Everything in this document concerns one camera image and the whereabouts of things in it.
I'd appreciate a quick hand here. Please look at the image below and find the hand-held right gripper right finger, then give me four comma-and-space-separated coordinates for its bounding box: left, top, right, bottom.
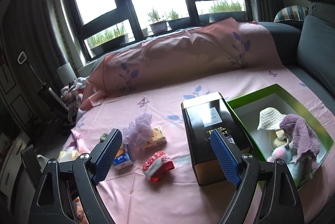
209, 129, 305, 224

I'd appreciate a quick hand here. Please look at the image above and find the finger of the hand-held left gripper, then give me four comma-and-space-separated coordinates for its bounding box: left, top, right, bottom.
20, 145, 44, 175

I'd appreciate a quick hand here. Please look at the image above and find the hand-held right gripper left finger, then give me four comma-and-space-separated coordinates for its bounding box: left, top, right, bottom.
29, 128, 123, 224

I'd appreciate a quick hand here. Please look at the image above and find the blue tissue packet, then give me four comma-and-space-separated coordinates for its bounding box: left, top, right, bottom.
113, 144, 134, 171

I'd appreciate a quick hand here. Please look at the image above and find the red and white knitted sock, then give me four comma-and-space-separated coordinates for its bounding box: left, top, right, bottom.
142, 151, 175, 183

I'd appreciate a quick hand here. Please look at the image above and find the pink plush toy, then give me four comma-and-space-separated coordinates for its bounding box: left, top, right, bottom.
267, 147, 291, 164

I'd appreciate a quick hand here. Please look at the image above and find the cream knitted towel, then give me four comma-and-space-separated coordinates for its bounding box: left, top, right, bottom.
257, 107, 287, 131

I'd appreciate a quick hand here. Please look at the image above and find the pale green towel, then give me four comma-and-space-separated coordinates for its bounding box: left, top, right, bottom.
286, 154, 316, 186

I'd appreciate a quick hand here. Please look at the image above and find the purple towel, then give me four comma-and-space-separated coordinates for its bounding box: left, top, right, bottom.
279, 113, 321, 171

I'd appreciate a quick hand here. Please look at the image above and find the green cardboard box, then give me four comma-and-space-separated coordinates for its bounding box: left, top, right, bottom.
226, 84, 335, 192

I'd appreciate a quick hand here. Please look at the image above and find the person's left hand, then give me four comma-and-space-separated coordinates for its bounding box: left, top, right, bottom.
74, 202, 87, 224

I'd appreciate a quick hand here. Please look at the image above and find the large yellow tissue pack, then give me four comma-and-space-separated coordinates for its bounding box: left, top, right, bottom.
58, 149, 79, 162

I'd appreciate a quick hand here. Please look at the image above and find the purple mesh bath pouf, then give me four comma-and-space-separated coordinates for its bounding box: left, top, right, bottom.
122, 113, 154, 148

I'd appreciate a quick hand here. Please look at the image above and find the black and gold box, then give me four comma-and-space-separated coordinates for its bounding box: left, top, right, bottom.
181, 92, 254, 186

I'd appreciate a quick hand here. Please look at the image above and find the small yellow tissue packet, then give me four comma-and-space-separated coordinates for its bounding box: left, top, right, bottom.
140, 126, 168, 150

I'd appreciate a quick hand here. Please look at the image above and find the pink floral bedsheet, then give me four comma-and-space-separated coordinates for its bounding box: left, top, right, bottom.
58, 64, 335, 224

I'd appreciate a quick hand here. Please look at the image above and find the pile of clothes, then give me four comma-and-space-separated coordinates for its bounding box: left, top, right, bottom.
60, 77, 90, 122

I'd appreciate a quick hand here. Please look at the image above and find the upright vacuum cleaner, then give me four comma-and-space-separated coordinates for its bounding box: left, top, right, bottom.
17, 51, 69, 121

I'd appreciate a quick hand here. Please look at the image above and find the dark panelled cabinet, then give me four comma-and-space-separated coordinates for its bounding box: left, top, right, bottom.
0, 41, 29, 141

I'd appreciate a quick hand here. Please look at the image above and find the white cylindrical container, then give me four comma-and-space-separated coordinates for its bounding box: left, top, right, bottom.
56, 62, 79, 89

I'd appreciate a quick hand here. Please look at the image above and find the pink floral pillow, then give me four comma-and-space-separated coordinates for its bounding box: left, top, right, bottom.
79, 17, 283, 110

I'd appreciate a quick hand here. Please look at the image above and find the long dark planter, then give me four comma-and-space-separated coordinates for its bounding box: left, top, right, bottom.
89, 34, 129, 55
167, 17, 192, 30
198, 11, 247, 23

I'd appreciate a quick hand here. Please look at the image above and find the round plant pot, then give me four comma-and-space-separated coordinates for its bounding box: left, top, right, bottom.
149, 20, 168, 35

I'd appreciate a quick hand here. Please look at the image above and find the grey sofa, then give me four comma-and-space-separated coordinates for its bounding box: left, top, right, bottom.
258, 0, 335, 114

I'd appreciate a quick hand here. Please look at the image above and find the striped cushion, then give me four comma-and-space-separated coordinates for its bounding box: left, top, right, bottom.
273, 5, 309, 28

